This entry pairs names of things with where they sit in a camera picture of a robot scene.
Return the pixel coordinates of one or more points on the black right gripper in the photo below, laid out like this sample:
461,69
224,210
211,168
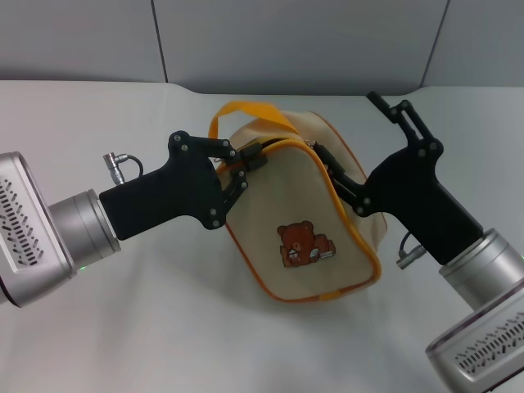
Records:
417,196

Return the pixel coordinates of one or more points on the silver vented left wrist camera box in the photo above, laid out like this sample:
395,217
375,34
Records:
28,229

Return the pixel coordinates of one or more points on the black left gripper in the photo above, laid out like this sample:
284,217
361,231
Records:
172,196

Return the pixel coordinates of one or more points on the silver vented right wrist camera box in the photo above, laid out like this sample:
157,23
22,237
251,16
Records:
483,356

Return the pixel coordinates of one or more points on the beige food bag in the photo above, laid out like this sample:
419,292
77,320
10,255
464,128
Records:
286,213

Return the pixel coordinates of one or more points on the silver vented wrist camera box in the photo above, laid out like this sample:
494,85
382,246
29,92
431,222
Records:
28,229
483,356

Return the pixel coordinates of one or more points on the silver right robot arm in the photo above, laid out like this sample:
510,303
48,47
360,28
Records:
483,270

